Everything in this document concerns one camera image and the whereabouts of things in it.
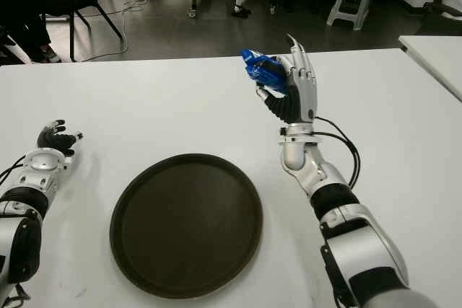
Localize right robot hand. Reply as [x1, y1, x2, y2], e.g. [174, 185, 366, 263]
[254, 32, 321, 126]

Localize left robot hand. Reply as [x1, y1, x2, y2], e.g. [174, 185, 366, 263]
[37, 119, 86, 157]

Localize blue Oreo cookie package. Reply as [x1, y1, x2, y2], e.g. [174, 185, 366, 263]
[240, 48, 289, 95]

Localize white side table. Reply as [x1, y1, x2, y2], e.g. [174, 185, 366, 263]
[398, 35, 462, 102]

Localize seated person in black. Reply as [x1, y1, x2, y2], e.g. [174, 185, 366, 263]
[0, 0, 62, 64]

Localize black office chair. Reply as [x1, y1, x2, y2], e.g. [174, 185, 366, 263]
[414, 0, 462, 37]

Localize round dark brown tray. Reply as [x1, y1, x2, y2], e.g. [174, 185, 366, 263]
[109, 153, 263, 300]

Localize black left forearm cable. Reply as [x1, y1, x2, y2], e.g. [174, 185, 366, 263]
[0, 154, 28, 182]

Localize black forearm cable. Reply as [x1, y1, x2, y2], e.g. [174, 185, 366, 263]
[0, 154, 28, 182]
[314, 115, 362, 188]

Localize black right forearm cable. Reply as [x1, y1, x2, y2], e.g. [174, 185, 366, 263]
[314, 115, 362, 188]

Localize white floor cable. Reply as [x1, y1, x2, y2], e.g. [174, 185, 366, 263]
[74, 0, 181, 63]

